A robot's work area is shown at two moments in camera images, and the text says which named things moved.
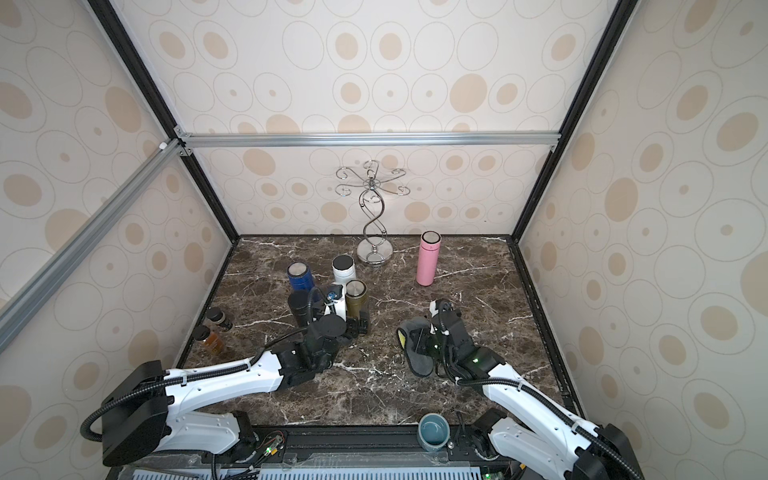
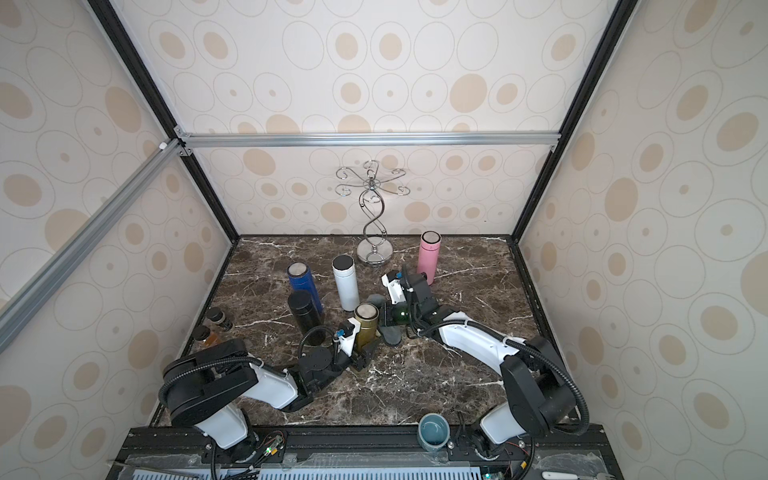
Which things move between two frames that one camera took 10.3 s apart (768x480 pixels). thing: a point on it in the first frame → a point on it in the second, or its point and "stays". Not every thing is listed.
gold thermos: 356,298 → 367,315
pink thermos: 428,255 stays
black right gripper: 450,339 → 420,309
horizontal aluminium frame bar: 190,138 stays
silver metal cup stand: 374,249 stays
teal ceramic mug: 434,432 stays
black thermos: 299,302 stays
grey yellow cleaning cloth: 419,364 → 392,335
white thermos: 343,267 stays
